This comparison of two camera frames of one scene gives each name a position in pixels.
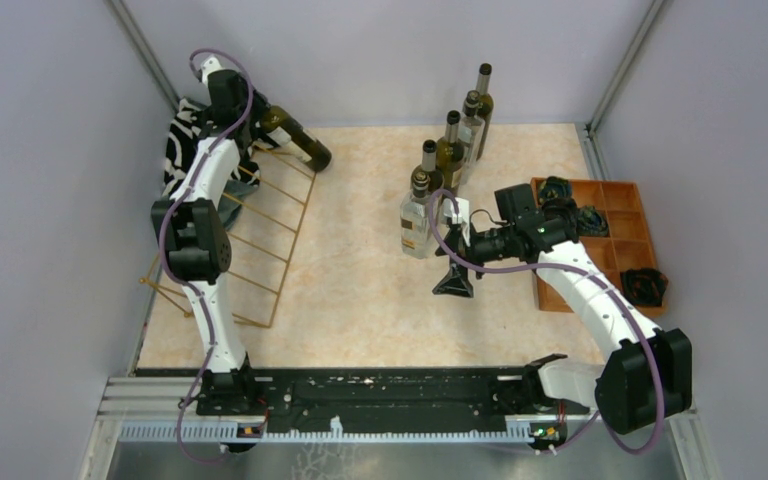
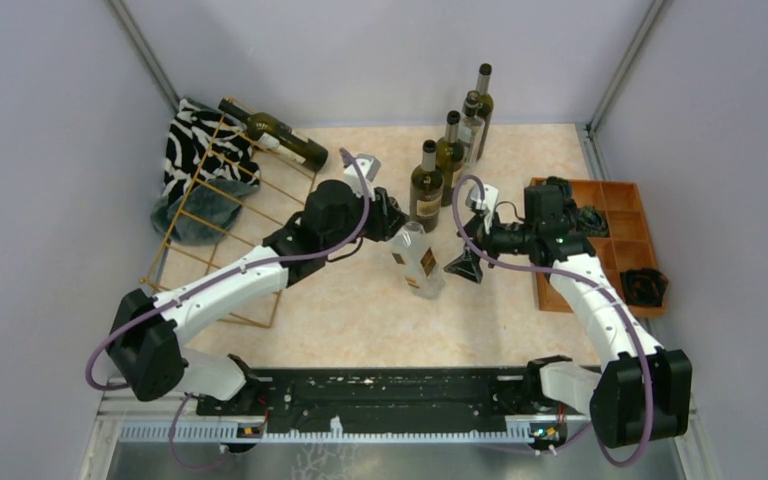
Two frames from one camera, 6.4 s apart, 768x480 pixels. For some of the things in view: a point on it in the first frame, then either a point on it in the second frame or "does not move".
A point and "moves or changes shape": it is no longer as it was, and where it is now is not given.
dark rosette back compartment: [554, 187] does not move
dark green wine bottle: [283, 130] moves or changes shape
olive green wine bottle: [450, 153] does not move
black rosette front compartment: [644, 287] does not move
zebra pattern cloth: [183, 137] does not move
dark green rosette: [591, 222] does not move
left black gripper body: [259, 106] -> [377, 224]
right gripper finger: [455, 283] -> [469, 264]
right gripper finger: [449, 240] -> [474, 228]
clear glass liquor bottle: [415, 219] -> [418, 261]
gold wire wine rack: [268, 194] does not move
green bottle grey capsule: [483, 91] does not move
